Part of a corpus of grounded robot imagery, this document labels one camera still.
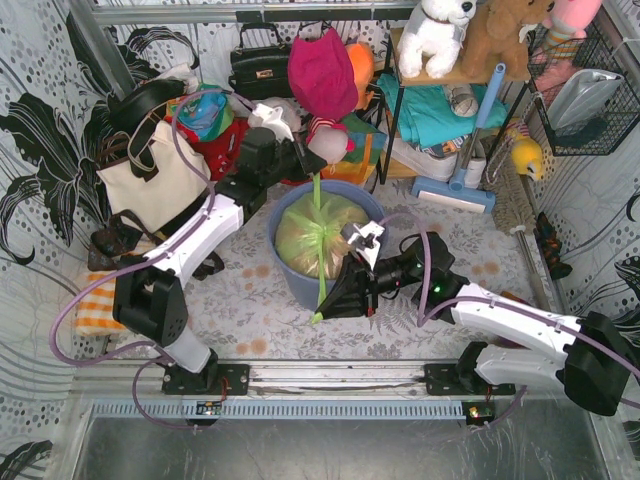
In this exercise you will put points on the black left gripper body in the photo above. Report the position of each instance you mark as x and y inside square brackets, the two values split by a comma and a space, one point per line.
[310, 160]

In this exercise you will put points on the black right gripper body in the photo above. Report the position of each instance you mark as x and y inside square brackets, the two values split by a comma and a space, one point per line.
[362, 285]

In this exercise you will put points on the green plastic trash bag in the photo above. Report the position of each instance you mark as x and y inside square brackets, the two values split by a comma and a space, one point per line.
[308, 238]

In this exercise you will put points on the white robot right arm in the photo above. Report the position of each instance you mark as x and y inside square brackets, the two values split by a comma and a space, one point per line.
[584, 357]

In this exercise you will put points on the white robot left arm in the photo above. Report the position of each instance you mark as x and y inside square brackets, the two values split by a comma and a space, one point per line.
[149, 298]

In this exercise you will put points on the rainbow striped bag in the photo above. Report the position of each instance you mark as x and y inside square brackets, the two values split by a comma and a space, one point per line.
[361, 160]

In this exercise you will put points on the magenta cloth bag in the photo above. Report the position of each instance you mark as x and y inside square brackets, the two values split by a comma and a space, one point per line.
[321, 76]

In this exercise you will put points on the colourful striped bag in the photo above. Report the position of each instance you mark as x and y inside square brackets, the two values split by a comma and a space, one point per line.
[207, 117]

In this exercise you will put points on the cream canvas tote bag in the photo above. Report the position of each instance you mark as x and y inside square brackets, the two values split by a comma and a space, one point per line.
[161, 183]

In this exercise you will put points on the pink faced plush doll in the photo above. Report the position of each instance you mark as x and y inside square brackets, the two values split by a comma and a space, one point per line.
[329, 140]

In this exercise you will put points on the black leather handbag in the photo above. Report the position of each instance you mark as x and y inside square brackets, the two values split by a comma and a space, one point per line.
[262, 72]

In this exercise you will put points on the orange plush toy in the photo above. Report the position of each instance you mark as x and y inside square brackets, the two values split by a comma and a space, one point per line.
[362, 61]

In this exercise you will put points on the teal folded towel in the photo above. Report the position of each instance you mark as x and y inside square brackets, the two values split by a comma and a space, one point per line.
[426, 117]

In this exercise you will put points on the white sneaker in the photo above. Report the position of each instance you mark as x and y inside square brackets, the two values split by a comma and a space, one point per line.
[423, 163]

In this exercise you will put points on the beige chenille mop head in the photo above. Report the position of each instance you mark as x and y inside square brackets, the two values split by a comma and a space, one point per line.
[502, 189]

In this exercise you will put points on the metal mop pole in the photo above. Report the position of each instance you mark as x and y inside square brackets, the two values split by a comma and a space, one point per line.
[532, 260]

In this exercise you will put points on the black round hat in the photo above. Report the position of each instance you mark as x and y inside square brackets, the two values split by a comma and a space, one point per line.
[126, 114]

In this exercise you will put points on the white husky plush dog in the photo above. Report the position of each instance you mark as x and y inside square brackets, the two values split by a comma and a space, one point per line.
[433, 36]

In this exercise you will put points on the small wooden shelf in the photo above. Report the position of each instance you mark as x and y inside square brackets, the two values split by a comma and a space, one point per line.
[454, 77]

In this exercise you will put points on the yellow plush duck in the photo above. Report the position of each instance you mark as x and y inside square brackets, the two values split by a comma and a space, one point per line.
[526, 153]

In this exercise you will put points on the brown plush dog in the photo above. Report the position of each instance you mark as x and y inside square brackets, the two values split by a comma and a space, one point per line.
[495, 30]

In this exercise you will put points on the orange checkered cloth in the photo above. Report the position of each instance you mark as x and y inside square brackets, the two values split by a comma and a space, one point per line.
[94, 313]

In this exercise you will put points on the silver pouch in basket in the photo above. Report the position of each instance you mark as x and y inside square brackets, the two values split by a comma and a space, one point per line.
[582, 97]

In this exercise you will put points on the pink plush toy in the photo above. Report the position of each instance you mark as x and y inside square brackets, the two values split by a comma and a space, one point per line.
[566, 25]

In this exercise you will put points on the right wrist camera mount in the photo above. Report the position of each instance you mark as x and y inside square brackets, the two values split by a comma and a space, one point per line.
[364, 240]

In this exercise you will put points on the black wire basket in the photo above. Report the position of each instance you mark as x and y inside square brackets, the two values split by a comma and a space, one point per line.
[602, 134]

